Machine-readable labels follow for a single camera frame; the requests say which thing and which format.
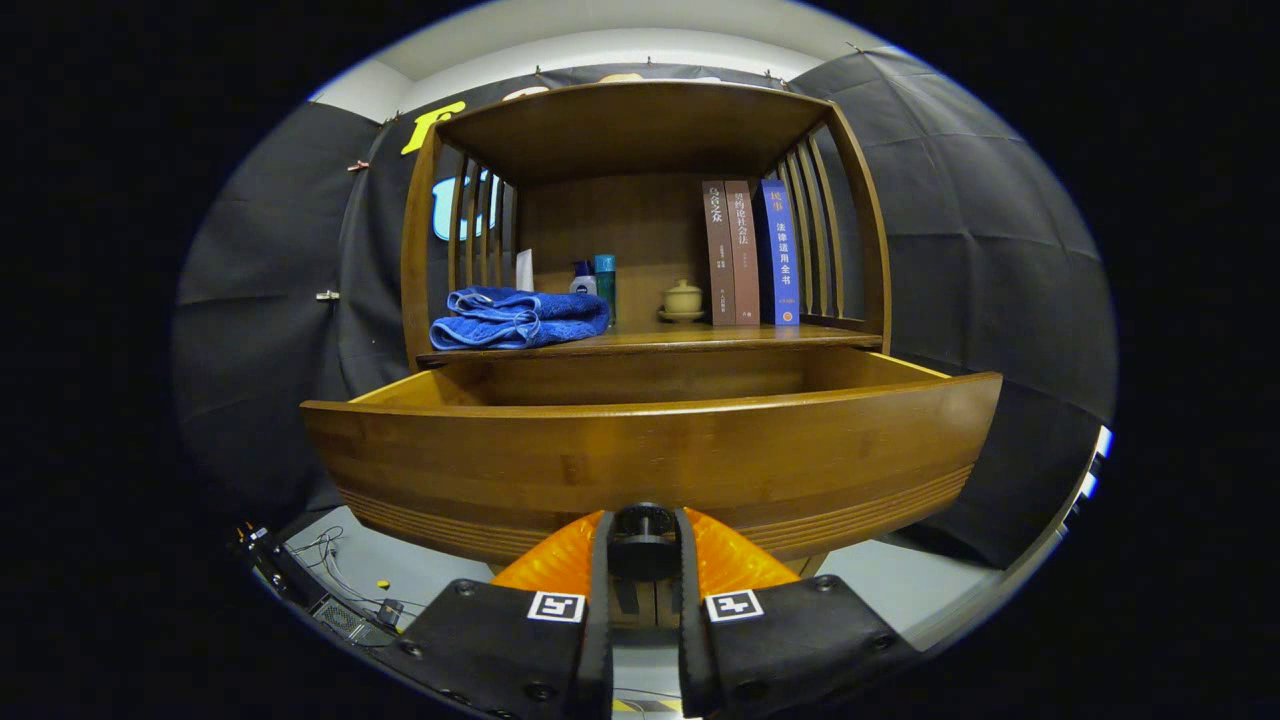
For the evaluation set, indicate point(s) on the wooden countertop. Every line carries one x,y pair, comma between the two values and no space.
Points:
680,338

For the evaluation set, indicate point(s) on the wooden cabinet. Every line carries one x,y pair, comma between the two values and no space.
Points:
620,130

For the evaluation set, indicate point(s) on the blue book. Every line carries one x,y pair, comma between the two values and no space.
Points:
782,250

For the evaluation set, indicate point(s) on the wooden cabinet door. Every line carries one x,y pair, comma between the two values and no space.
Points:
662,605
630,605

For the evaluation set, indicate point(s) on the white tube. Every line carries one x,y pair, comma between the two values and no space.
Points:
524,270

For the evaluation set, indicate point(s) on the wooden drawer with black knob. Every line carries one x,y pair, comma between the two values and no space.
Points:
650,450

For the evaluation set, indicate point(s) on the white lotion bottle blue cap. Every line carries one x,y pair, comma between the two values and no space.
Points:
583,284

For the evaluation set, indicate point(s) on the beige lidded tea cup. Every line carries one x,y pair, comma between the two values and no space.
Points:
683,300

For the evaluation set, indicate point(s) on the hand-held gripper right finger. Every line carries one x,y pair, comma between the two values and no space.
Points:
688,620

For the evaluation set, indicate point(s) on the reddish brown book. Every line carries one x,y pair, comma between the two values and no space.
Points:
744,250

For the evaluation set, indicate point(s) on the dark brown book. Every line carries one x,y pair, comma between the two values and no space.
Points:
718,250

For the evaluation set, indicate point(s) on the blue folded towel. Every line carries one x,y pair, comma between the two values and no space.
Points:
520,320

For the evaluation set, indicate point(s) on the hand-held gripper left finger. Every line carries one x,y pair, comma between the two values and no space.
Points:
600,620

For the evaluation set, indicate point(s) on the teal clear bottle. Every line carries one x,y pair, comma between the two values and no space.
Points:
606,285

